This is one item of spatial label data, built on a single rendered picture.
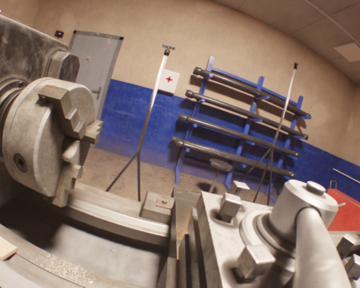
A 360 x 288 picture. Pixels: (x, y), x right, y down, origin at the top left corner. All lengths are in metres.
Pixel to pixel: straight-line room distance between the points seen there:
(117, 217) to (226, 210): 0.48
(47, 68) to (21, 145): 0.33
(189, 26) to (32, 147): 3.50
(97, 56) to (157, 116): 1.62
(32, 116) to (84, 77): 3.43
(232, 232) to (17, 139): 0.34
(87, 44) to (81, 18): 0.69
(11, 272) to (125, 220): 0.38
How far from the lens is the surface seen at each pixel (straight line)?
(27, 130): 0.34
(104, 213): 0.63
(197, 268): 0.20
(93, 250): 0.66
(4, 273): 0.48
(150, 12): 3.81
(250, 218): 0.20
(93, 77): 3.67
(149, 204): 0.67
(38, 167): 0.34
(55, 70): 0.60
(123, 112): 3.48
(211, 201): 0.22
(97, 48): 3.77
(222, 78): 3.11
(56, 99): 0.32
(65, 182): 0.42
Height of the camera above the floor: 1.23
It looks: 12 degrees down
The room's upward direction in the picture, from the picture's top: 17 degrees clockwise
